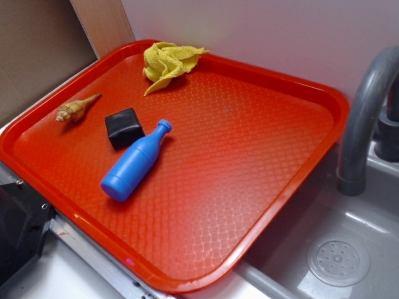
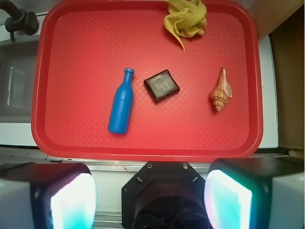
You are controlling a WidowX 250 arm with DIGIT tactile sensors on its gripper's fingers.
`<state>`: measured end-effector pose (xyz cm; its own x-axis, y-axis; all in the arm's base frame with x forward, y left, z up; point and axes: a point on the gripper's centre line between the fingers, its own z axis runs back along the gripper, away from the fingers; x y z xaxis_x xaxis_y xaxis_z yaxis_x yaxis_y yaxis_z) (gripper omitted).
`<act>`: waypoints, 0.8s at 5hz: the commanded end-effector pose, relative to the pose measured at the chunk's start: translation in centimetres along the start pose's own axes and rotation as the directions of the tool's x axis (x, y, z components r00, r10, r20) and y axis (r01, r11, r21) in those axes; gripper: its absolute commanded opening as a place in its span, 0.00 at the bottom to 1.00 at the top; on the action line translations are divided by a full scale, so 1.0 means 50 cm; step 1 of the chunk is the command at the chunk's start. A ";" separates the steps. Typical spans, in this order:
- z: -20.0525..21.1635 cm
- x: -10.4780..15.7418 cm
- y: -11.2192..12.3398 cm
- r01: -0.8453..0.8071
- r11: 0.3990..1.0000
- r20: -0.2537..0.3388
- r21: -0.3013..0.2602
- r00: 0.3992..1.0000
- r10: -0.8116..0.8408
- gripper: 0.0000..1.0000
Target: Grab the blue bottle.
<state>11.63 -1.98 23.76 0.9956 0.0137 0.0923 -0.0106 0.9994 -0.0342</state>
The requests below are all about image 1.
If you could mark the dark grey faucet handle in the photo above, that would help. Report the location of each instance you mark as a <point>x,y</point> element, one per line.
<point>387,124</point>

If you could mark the brown cardboard panel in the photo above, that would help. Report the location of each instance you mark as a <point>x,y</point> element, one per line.
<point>42,45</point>

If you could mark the black square block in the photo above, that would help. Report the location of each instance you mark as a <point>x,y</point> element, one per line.
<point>123,128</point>

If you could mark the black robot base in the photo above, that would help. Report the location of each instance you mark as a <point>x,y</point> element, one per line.
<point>25,220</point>

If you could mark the blue plastic bottle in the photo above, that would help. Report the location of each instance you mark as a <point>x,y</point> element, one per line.
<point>124,177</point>

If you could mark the tan spiral seashell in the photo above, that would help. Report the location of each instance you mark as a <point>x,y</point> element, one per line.
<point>75,111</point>

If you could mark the grey curved faucet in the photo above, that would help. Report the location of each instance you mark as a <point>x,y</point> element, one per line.
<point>362,125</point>

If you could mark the grey plastic sink basin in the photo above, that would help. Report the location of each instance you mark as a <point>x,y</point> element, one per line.
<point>277,263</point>

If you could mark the round sink drain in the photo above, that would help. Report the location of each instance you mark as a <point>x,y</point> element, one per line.
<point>338,262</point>

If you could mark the red plastic tray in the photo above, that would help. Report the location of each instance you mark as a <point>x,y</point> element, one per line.
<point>243,140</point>

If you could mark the yellow crumpled cloth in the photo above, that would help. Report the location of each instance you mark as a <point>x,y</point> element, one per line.
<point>165,61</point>

